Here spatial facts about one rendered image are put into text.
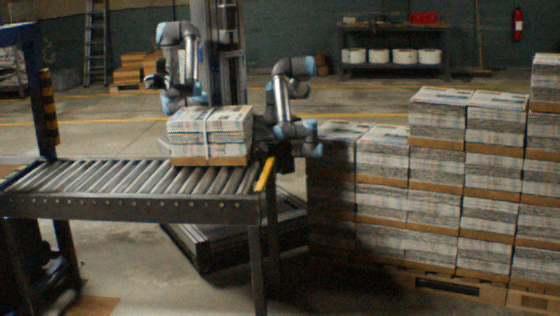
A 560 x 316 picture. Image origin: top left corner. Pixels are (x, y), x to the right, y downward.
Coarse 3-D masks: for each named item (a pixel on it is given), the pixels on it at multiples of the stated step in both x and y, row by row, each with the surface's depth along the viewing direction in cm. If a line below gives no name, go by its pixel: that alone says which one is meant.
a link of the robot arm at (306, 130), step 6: (306, 120) 278; (312, 120) 277; (300, 126) 276; (306, 126) 275; (312, 126) 275; (300, 132) 275; (306, 132) 276; (312, 132) 276; (300, 138) 277; (306, 138) 277; (312, 138) 277; (318, 138) 280
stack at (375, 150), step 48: (336, 144) 291; (384, 144) 278; (336, 192) 299; (384, 192) 286; (432, 192) 273; (336, 240) 309; (384, 240) 295; (432, 240) 281; (480, 240) 268; (480, 288) 275
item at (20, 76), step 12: (12, 0) 844; (12, 12) 919; (12, 48) 875; (0, 60) 867; (12, 60) 880; (24, 60) 901; (24, 72) 909; (0, 84) 897; (12, 84) 888; (24, 84) 911; (24, 96) 895
